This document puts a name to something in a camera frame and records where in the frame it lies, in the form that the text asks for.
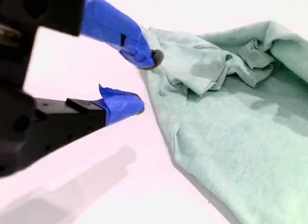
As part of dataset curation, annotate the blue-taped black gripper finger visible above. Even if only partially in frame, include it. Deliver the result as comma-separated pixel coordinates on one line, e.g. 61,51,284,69
14,0,165,70
33,84,145,161

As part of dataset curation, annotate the pale green t-shirt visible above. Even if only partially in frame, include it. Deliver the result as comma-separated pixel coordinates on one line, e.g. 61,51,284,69
138,19,308,224

